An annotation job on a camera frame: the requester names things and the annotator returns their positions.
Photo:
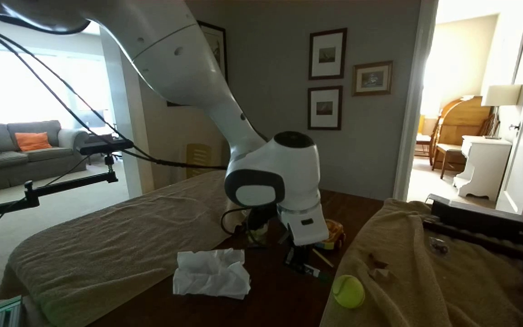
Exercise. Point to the black camera on boom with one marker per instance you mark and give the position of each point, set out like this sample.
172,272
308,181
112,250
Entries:
103,145

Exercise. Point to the orange cushion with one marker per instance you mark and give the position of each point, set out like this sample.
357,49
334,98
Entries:
31,140

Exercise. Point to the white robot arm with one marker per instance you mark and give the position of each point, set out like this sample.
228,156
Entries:
161,40

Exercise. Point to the wooden pencil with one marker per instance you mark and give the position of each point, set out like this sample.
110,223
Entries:
327,261

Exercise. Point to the yellow green tennis ball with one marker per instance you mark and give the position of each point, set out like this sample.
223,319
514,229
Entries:
347,290

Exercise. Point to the black framed picture behind arm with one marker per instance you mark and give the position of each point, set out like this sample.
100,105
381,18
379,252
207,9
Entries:
216,41

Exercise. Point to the lower framed picture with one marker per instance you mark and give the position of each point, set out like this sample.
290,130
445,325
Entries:
323,107

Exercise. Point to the grey sofa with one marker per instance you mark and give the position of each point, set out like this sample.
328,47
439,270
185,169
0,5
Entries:
18,165

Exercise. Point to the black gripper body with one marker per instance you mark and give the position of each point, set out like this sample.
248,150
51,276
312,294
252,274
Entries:
301,227

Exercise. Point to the large beige cloth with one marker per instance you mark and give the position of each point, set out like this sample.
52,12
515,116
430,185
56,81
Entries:
81,269

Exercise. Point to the white side table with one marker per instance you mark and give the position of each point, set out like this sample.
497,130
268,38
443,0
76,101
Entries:
485,160

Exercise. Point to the upper framed picture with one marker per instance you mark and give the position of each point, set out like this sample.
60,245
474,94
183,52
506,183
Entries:
327,52

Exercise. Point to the orange toy truck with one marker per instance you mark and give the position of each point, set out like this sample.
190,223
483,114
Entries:
336,232

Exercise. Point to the long black box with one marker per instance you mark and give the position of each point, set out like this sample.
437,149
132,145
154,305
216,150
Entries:
492,229

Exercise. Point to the olive beige cloth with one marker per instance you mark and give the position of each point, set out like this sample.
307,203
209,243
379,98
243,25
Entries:
416,278

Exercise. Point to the wooden chair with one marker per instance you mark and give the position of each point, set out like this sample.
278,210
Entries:
461,116

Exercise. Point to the framed picture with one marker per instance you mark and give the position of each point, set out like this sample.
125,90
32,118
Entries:
372,78
323,107
327,52

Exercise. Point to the white crumpled paper towel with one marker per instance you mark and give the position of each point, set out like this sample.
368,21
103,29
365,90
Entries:
210,272

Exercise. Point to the right framed picture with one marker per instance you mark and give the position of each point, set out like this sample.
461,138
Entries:
372,78

